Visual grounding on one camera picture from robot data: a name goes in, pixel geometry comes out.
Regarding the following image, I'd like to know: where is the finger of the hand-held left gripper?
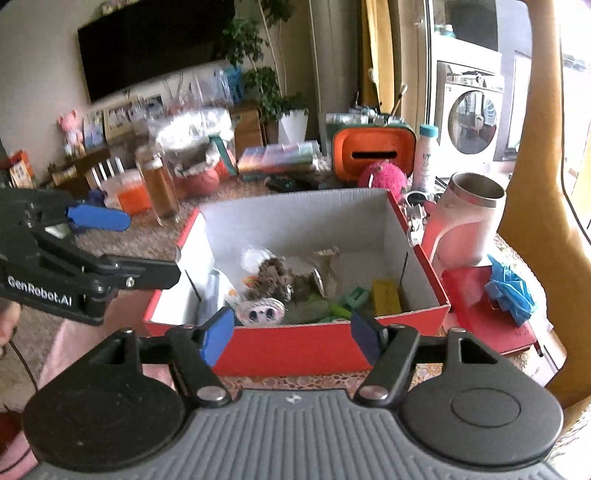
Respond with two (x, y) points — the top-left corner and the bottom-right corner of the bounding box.
(28, 190), (133, 233)
(78, 256), (182, 297)

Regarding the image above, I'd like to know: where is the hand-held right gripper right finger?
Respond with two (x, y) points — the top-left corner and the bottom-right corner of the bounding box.
(350, 310), (522, 409)

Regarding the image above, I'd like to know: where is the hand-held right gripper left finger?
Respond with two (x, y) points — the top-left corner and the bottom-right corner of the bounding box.
(76, 307), (235, 409)

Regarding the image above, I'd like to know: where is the green plastic item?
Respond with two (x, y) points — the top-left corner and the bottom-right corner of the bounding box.
(318, 286), (370, 323)

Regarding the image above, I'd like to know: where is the yellow block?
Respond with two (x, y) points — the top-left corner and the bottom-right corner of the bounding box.
(372, 278), (402, 316)

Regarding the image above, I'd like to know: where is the red cardboard box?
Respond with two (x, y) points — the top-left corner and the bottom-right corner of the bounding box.
(143, 188), (451, 377)

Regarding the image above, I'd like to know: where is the brown fuzzy object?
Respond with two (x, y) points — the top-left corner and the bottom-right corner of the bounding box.
(252, 257), (293, 301)

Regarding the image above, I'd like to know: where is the silver foil packet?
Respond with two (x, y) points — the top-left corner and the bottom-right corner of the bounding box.
(291, 249), (342, 301)

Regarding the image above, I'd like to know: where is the bag of white beads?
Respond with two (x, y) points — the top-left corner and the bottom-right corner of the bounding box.
(240, 247), (279, 278)

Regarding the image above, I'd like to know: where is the person's left hand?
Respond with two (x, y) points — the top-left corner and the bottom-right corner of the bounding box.
(0, 302), (21, 348)

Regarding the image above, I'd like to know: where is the orange tissue pack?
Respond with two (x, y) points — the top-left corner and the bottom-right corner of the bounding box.
(102, 170), (153, 216)

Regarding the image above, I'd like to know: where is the row of white cylinders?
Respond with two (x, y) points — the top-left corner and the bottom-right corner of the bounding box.
(85, 157), (126, 183)

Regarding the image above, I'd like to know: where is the wooden television cabinet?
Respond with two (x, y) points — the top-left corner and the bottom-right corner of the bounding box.
(46, 102), (266, 195)

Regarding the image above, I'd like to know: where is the tall glass bottle brown tea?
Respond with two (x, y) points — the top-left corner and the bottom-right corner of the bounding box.
(135, 145), (182, 227)

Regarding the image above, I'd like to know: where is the pink pig plush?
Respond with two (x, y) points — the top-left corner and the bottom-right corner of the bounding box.
(58, 111), (87, 156)

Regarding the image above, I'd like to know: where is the red white snack box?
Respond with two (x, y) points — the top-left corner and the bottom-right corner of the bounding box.
(8, 150), (37, 189)

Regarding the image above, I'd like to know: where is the pink towel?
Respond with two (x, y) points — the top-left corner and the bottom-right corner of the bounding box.
(39, 295), (155, 389)

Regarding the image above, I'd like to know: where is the red notebook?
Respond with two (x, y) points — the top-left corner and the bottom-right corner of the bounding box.
(441, 265), (539, 356)

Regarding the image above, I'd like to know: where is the clear plastic bag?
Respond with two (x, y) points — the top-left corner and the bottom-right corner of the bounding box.
(154, 108), (232, 163)

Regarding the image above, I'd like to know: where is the pink steel tumbler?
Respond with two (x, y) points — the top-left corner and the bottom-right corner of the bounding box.
(421, 172), (507, 276)

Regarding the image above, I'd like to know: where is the blue crumpled bag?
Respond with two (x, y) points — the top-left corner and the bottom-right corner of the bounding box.
(485, 254), (536, 326)

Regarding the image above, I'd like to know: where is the pink crochet apple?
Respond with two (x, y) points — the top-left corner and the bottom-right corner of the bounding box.
(358, 161), (408, 193)

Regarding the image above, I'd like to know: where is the black remote control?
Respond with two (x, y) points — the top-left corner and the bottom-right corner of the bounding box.
(265, 175), (320, 193)

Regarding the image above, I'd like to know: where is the stack of colourful bead boxes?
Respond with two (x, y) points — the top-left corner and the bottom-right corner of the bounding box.
(237, 142), (325, 181)

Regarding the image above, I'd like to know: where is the black television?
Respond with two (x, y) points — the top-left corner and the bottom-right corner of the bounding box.
(78, 0), (236, 103)

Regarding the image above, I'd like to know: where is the orange green storage bin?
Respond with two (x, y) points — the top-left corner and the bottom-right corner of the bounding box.
(325, 113), (416, 184)

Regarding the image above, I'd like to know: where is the white bottle blue cap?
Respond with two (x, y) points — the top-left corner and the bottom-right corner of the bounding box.
(412, 124), (439, 186)

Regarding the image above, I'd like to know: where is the green potted plant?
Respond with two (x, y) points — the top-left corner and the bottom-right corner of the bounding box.
(222, 0), (310, 145)

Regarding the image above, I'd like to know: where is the white washing machine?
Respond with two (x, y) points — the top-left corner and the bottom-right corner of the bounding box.
(434, 60), (505, 163)

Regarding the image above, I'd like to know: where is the yellow giraffe figure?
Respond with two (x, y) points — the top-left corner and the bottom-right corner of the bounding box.
(496, 0), (591, 418)

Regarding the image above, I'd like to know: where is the white tower air conditioner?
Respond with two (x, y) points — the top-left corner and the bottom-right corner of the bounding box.
(309, 0), (365, 121)

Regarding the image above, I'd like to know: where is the yellow curtain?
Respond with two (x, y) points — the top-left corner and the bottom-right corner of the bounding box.
(365, 0), (398, 116)

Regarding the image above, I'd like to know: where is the photo frame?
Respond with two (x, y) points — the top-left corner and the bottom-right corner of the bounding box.
(102, 102), (136, 141)
(83, 110), (107, 148)
(139, 95), (167, 120)

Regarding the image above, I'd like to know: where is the red printed bag teal strap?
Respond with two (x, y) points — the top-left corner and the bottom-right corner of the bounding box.
(173, 136), (237, 185)

